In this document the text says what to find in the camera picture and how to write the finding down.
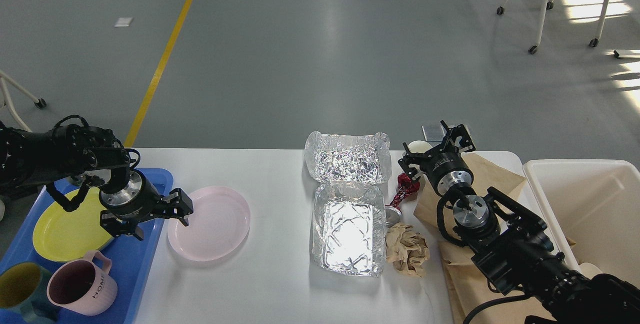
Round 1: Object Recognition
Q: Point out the white paper cup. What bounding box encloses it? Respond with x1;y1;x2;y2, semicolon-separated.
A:
407;141;432;154

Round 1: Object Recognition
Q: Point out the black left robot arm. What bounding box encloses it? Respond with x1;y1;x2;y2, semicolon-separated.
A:
0;117;194;240

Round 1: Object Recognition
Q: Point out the red foil wrapper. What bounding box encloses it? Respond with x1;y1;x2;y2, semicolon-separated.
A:
389;173;421;208

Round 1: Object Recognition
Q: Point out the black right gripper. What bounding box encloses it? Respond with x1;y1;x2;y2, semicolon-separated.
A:
398;121;476;197

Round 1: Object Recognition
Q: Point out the white plastic bin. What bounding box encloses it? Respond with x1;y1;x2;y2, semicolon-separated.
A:
523;159;640;286

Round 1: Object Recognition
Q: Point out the teal mug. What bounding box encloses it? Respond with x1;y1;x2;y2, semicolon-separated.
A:
0;261;60;323

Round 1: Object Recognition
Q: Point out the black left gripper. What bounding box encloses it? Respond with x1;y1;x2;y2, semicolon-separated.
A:
99;169;194;240

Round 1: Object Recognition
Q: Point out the pink plastic plate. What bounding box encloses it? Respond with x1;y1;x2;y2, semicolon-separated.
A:
167;186;251;262

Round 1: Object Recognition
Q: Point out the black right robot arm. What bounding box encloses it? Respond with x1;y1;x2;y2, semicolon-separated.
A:
398;121;640;323

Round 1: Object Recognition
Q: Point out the blue plastic tray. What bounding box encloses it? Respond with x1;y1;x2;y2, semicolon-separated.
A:
0;189;163;323

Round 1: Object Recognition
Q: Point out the white chair leg left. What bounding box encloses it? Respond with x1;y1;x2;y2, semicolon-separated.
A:
0;70;48;132

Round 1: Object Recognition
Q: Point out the yellow plastic plate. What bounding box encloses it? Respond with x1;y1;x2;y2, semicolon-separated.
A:
32;188;115;262

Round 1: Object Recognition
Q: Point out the brown paper bag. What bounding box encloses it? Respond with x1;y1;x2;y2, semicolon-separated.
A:
413;151;553;323

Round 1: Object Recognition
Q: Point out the pink mug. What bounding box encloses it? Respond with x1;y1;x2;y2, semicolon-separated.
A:
46;250;118;316

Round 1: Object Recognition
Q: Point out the open aluminium foil container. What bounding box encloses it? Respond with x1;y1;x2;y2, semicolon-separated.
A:
304;131;392;277

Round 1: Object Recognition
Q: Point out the small grey metal plate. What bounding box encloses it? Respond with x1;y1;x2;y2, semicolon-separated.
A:
422;123;469;142

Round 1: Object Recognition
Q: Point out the crumpled brown paper ball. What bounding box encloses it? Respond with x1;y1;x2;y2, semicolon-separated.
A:
385;223;431;278

